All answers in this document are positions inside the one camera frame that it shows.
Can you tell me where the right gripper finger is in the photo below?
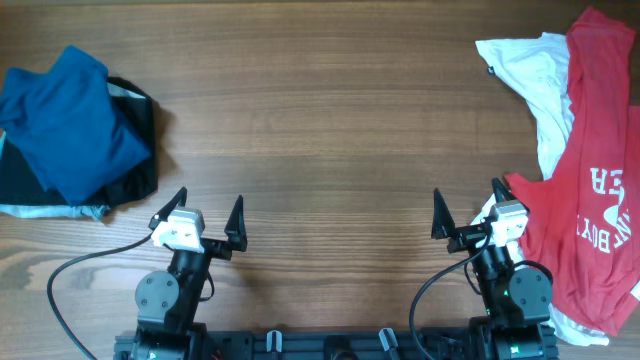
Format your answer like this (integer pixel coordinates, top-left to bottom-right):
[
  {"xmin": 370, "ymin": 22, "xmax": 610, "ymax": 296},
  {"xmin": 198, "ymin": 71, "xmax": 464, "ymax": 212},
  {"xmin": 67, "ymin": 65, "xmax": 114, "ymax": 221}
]
[
  {"xmin": 431, "ymin": 189, "xmax": 455, "ymax": 239},
  {"xmin": 491, "ymin": 178, "xmax": 529, "ymax": 213}
]

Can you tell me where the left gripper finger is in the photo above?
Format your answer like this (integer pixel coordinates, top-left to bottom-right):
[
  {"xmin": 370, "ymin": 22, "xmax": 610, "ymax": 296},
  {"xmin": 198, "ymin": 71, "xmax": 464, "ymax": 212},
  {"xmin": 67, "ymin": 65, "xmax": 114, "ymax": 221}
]
[
  {"xmin": 224, "ymin": 195, "xmax": 248, "ymax": 252},
  {"xmin": 148, "ymin": 187, "xmax": 188, "ymax": 230}
]

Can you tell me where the red printed t-shirt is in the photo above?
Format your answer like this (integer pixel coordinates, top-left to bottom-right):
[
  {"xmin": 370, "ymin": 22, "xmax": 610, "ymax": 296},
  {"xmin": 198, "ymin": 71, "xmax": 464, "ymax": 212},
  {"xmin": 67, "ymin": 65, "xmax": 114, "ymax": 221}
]
[{"xmin": 507, "ymin": 7, "xmax": 639, "ymax": 335}]

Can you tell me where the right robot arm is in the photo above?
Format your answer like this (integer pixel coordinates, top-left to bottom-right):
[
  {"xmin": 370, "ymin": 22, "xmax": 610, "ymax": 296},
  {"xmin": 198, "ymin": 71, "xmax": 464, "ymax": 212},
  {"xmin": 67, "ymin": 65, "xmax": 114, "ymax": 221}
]
[{"xmin": 431, "ymin": 178, "xmax": 559, "ymax": 360}]

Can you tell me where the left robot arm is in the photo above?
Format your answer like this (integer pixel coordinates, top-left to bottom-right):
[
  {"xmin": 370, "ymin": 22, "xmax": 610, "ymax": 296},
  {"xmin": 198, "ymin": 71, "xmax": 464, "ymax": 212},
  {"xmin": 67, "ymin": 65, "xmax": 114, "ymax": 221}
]
[{"xmin": 117, "ymin": 188, "xmax": 248, "ymax": 360}]

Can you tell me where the light grey folded garment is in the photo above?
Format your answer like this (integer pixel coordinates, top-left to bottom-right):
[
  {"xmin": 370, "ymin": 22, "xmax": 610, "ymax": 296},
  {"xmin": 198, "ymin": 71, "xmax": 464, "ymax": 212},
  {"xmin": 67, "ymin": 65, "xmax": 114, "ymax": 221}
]
[{"xmin": 1, "ymin": 134, "xmax": 111, "ymax": 221}]

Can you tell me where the white t-shirt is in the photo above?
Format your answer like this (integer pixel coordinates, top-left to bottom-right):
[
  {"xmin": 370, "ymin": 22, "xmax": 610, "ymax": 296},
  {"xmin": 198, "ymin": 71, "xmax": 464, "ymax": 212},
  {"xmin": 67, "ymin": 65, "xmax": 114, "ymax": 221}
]
[{"xmin": 475, "ymin": 32, "xmax": 610, "ymax": 346}]

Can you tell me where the blue folded shirt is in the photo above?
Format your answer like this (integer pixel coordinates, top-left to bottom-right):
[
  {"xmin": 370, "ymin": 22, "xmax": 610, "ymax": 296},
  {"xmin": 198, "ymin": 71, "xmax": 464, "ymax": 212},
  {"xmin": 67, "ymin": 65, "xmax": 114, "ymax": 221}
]
[{"xmin": 1, "ymin": 46, "xmax": 151, "ymax": 206}]

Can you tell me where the black folded garment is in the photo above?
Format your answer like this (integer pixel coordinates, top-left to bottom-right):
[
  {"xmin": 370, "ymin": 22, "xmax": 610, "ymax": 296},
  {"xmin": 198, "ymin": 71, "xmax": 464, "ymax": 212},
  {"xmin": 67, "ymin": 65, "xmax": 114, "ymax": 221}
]
[{"xmin": 1, "ymin": 77, "xmax": 158, "ymax": 208}]

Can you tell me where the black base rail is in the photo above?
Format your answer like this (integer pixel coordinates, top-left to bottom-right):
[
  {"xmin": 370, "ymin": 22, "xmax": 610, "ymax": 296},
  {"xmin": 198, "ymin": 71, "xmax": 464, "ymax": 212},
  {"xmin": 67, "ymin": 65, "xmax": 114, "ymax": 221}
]
[{"xmin": 113, "ymin": 327, "xmax": 559, "ymax": 360}]

